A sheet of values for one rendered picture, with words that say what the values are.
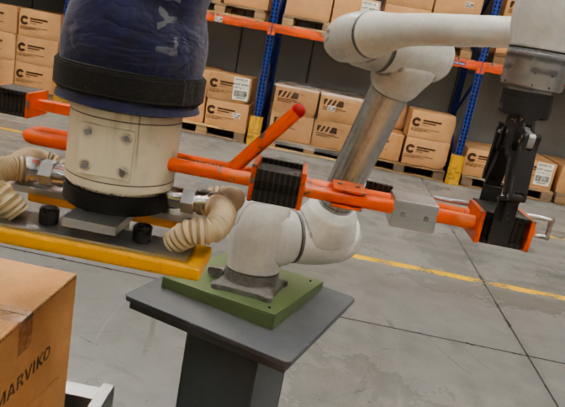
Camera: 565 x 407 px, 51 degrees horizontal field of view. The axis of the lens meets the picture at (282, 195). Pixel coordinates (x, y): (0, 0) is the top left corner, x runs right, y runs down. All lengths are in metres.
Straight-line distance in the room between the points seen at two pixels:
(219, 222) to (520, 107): 0.47
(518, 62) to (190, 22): 0.47
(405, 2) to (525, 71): 7.15
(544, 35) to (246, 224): 0.96
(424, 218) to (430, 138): 7.25
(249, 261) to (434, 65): 0.70
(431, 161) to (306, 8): 2.58
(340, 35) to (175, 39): 0.56
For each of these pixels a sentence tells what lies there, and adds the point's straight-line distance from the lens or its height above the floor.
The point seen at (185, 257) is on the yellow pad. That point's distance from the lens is 0.87.
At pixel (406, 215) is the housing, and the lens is 0.93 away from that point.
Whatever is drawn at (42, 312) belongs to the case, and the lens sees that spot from 1.19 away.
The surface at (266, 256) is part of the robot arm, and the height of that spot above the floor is 0.91.
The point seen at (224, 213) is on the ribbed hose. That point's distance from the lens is 0.89.
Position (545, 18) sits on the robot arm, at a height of 1.57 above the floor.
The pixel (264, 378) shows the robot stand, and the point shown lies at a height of 0.55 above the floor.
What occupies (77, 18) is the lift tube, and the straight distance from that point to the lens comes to 0.89.
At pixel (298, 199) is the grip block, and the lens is 0.91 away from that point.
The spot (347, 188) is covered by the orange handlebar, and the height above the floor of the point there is 1.28.
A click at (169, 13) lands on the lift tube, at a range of 0.87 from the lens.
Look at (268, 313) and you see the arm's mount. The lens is 1.58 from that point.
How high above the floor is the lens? 1.49
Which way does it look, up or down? 15 degrees down
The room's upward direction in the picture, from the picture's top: 11 degrees clockwise
